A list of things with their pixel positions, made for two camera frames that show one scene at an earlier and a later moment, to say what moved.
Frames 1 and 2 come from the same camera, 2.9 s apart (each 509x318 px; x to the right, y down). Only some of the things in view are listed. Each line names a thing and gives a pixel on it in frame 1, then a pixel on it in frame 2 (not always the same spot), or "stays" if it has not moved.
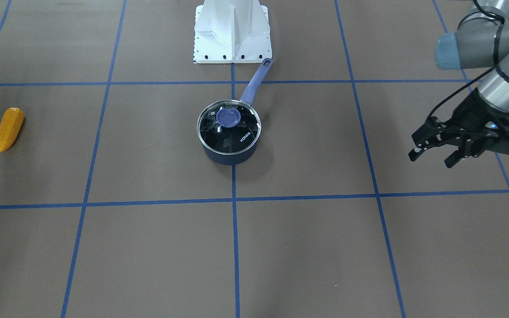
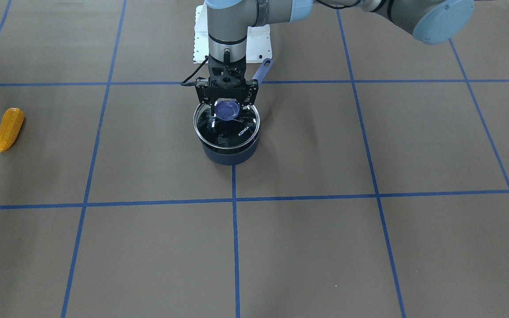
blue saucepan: (229, 130) stays
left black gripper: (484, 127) to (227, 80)
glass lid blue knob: (229, 126) stays
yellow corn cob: (9, 127) stays
